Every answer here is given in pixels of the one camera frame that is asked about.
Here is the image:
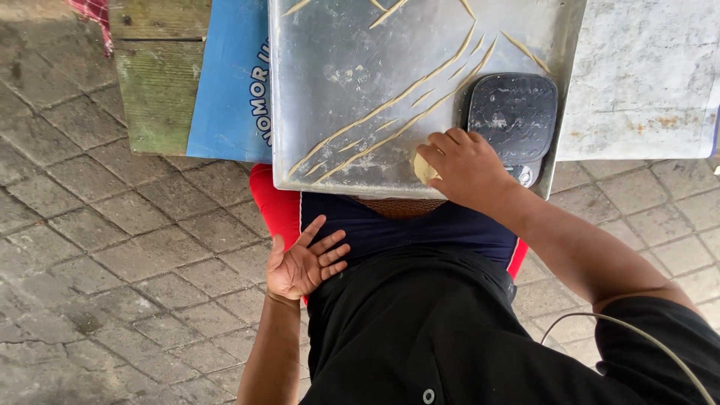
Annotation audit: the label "weathered wooden table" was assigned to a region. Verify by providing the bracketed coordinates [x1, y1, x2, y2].
[107, 0, 213, 157]

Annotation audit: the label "silver metal tray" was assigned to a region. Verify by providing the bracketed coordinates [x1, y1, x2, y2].
[268, 0, 589, 201]

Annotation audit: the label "person's navy shorts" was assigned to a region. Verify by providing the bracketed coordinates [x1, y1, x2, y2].
[299, 190, 520, 270]

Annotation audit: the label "red checked cloth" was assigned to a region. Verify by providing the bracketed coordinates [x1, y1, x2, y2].
[66, 0, 114, 58]

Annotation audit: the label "pale dough ball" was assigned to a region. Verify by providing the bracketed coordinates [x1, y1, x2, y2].
[413, 152, 443, 186]

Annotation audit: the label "red plastic stool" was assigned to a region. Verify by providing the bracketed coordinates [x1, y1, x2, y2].
[249, 163, 530, 308]

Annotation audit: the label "white worn board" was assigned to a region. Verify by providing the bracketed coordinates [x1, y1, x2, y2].
[556, 0, 720, 162]

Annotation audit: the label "person's black shirt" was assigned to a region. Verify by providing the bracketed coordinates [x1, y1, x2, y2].
[300, 246, 720, 405]

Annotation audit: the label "person's right hand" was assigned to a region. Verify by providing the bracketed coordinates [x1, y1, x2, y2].
[415, 127, 516, 213]

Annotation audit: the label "person's left hand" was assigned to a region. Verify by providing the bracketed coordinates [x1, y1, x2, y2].
[266, 215, 351, 302]

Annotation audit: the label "black digital kitchen scale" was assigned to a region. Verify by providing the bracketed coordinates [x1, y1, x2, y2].
[463, 72, 559, 190]

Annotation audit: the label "blue printed banner sheet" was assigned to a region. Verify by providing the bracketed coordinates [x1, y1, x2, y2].
[186, 0, 274, 164]

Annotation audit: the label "brown woven basket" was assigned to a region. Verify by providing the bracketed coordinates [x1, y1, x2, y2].
[350, 196, 449, 221]

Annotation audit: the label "grey cable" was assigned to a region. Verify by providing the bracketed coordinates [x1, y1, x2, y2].
[539, 312, 716, 405]

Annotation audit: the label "group of thin dough strips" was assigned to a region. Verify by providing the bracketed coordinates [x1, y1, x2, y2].
[279, 0, 553, 185]

